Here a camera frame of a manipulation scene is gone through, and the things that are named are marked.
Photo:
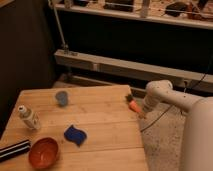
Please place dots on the orange-red bowl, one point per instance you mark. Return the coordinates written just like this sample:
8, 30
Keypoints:
44, 153

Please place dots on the blue-grey cup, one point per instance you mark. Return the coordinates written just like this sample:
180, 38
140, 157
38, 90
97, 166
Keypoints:
62, 98

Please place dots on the orange toy pepper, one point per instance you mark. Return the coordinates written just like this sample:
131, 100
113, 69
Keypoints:
134, 106

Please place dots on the blue wavy sponge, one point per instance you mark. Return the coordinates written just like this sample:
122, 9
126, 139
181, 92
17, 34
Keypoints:
75, 135

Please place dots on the metal stand pole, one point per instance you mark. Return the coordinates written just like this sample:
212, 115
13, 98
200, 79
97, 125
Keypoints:
64, 45

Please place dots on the black white striped cloth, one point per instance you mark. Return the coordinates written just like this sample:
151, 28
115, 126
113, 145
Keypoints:
14, 150

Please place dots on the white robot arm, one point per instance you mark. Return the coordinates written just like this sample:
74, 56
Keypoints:
197, 142

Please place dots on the white patterned bottle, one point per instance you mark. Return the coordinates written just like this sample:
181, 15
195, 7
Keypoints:
29, 117

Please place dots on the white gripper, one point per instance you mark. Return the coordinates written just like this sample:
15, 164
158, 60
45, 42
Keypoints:
149, 104

